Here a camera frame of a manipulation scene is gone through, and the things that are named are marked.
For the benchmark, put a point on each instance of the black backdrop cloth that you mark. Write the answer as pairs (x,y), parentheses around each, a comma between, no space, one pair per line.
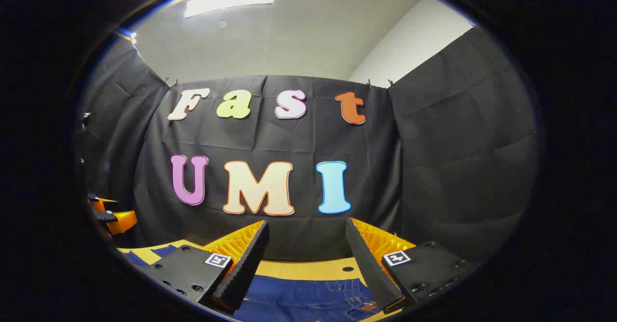
(289,139)

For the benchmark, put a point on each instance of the blue jeans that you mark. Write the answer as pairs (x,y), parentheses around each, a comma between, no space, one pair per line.
(299,298)

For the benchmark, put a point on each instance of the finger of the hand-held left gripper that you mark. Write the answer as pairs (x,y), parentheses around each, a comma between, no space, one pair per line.
(103,203)
(120,221)

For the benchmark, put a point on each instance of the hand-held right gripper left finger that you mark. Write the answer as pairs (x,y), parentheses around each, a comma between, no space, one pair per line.
(248,269)

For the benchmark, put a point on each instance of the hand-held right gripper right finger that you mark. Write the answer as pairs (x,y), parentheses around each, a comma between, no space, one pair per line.
(368,269)

